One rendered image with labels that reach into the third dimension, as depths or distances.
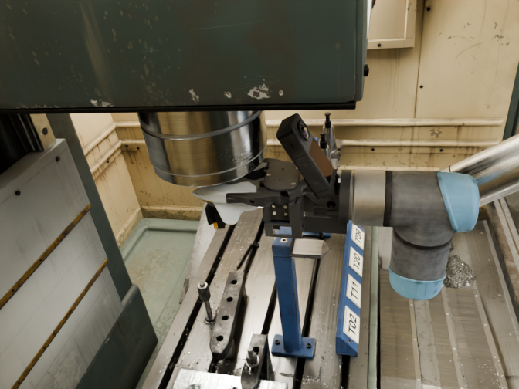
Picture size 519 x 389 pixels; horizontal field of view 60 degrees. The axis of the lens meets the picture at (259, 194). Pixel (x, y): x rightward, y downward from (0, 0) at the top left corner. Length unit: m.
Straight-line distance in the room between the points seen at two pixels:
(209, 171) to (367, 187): 0.20
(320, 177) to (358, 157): 1.16
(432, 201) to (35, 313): 0.78
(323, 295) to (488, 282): 0.65
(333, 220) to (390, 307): 0.84
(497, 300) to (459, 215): 1.04
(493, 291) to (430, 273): 1.00
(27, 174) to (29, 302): 0.25
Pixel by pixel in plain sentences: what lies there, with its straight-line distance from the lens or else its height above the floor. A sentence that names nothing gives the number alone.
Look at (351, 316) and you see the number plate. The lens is 1.13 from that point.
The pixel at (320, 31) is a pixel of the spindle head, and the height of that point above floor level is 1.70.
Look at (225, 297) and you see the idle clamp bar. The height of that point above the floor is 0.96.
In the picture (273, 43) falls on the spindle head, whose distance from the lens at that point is 0.40.
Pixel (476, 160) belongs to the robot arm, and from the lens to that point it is 0.73.
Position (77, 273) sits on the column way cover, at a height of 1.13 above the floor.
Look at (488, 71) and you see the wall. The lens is 1.64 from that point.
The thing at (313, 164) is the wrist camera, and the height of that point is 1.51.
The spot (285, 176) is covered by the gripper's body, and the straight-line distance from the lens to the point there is 0.60.
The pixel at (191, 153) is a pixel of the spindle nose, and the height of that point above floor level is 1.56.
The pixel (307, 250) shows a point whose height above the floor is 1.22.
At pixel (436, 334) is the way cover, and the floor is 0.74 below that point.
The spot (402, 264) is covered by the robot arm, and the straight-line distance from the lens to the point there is 0.65.
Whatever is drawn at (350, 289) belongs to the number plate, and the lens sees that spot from 1.18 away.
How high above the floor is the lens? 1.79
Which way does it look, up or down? 33 degrees down
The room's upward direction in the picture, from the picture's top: 8 degrees counter-clockwise
